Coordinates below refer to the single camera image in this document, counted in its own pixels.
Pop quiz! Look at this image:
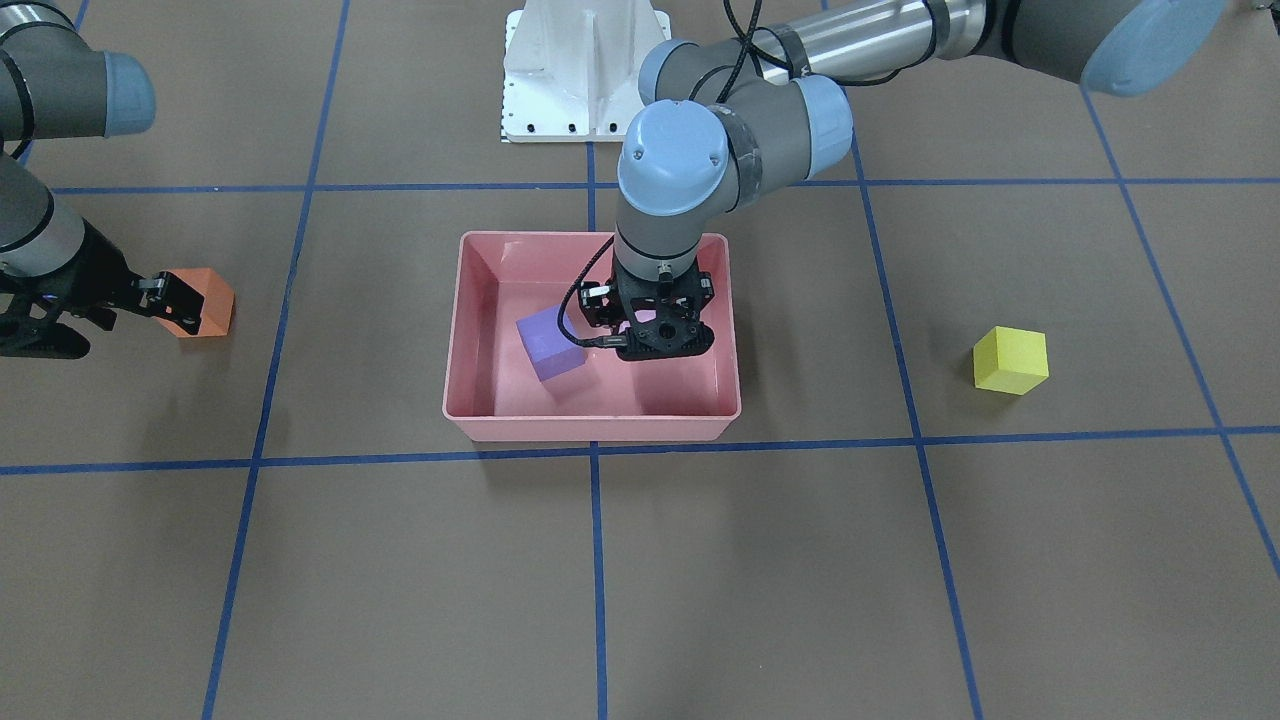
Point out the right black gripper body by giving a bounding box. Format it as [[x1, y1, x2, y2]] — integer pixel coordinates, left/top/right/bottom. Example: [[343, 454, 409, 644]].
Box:
[[1, 222, 141, 359]]

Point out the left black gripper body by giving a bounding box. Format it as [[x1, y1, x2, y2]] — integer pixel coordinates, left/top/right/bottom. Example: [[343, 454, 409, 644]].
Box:
[[579, 263, 716, 361]]

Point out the orange foam block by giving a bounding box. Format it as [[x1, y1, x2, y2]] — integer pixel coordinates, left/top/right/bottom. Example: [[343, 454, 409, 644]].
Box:
[[156, 266, 236, 340]]

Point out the purple foam block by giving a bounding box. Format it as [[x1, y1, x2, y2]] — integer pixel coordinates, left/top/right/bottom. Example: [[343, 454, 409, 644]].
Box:
[[516, 306, 588, 382]]

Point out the yellow foam block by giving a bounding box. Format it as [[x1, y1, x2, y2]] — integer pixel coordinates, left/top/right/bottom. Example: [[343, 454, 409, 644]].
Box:
[[972, 325, 1050, 396]]

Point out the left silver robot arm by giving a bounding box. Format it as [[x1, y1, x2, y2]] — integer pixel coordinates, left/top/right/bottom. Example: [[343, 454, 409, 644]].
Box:
[[557, 1, 1226, 363]]

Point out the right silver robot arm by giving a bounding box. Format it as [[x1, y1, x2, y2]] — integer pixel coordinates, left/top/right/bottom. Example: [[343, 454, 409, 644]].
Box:
[[1, 1, 205, 360]]

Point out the pink plastic bin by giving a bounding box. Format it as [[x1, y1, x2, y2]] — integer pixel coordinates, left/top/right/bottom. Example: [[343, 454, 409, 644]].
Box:
[[442, 231, 741, 443]]

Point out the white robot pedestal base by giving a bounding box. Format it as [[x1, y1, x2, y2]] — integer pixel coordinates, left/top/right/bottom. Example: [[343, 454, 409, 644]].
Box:
[[500, 1, 672, 143]]

